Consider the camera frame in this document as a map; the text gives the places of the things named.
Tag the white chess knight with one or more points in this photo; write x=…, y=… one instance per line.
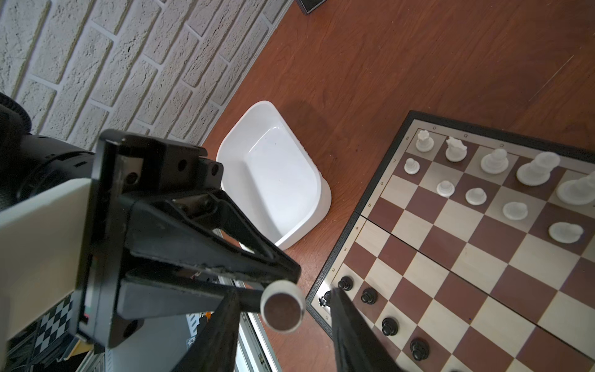
x=456, y=150

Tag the white chess bishop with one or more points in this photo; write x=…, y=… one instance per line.
x=495, y=162

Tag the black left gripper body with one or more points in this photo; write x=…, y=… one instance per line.
x=123, y=163

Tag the folding chess board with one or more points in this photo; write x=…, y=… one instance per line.
x=454, y=269

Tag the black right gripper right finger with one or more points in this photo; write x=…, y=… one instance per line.
x=356, y=346

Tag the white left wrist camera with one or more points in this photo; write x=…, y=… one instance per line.
x=41, y=242

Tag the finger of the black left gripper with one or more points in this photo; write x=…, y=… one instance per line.
x=206, y=231
x=144, y=295

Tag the white chess piece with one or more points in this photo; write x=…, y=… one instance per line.
x=282, y=306

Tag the white plastic bin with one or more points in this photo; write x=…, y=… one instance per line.
x=271, y=177

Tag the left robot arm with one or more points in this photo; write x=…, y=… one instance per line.
x=32, y=164

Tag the white chess rook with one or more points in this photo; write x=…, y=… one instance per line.
x=424, y=142

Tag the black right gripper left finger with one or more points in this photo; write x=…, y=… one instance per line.
x=215, y=348

